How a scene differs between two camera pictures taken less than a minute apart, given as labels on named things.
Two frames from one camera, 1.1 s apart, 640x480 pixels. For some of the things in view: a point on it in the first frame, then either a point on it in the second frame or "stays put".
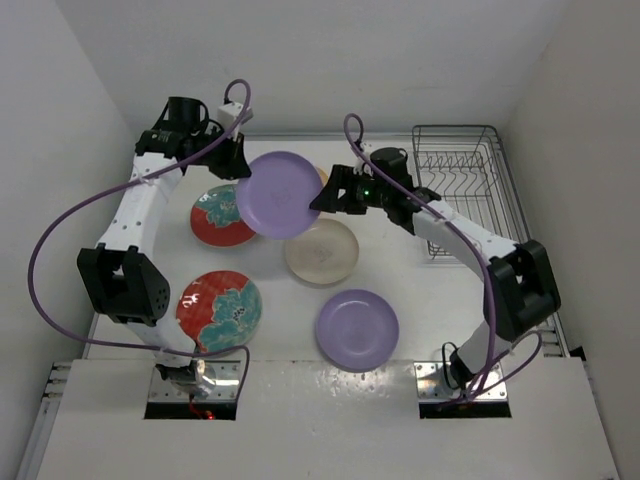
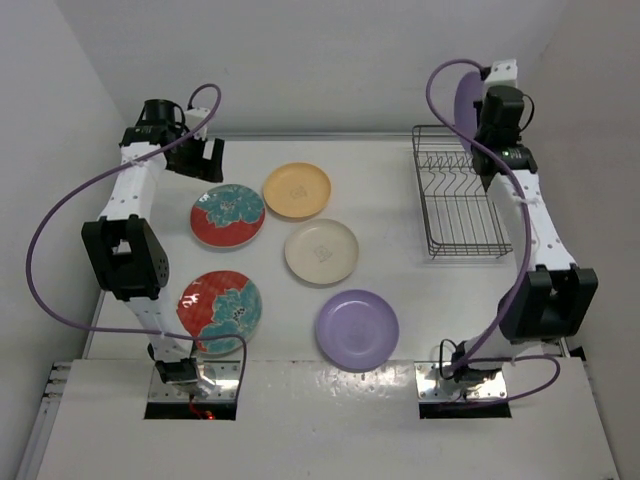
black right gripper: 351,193 to 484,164
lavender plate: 276,198 to 469,89
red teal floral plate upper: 215,217 stays put
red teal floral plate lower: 219,310 stays put
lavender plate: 356,330 stays put
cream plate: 324,254 stays put
